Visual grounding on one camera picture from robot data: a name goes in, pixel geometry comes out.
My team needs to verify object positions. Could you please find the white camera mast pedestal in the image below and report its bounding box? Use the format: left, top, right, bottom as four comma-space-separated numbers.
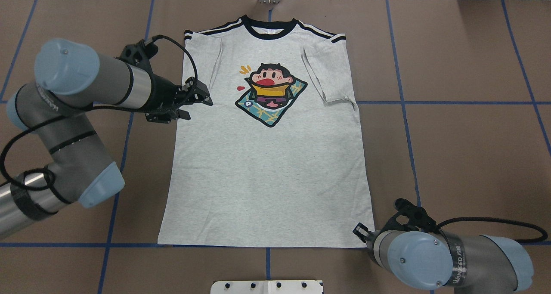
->
210, 280, 325, 294

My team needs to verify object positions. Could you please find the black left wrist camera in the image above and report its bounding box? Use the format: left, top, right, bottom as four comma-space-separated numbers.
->
116, 40, 159, 74

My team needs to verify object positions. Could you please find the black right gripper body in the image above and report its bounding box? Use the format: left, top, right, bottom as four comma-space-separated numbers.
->
364, 198, 439, 245

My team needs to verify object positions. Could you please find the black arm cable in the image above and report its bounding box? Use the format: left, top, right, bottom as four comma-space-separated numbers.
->
435, 217, 549, 244
0, 35, 198, 205

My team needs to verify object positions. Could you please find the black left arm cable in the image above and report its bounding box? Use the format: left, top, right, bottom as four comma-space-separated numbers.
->
0, 35, 198, 205

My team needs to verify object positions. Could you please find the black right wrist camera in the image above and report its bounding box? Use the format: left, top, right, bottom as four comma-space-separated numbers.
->
353, 222, 371, 244

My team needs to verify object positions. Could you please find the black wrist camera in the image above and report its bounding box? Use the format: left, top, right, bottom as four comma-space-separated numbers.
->
353, 222, 371, 244
116, 40, 159, 74

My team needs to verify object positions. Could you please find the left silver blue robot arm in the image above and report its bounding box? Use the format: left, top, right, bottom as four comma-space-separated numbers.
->
0, 35, 213, 239

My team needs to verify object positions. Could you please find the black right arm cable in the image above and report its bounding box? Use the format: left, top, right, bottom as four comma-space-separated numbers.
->
435, 217, 549, 244

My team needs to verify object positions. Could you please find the grey cartoon print t-shirt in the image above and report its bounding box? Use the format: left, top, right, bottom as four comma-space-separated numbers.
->
157, 16, 374, 248

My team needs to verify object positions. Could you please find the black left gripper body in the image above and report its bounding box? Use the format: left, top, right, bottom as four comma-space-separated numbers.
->
144, 75, 198, 123

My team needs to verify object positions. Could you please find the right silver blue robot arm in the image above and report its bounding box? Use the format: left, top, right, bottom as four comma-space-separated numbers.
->
353, 198, 535, 294

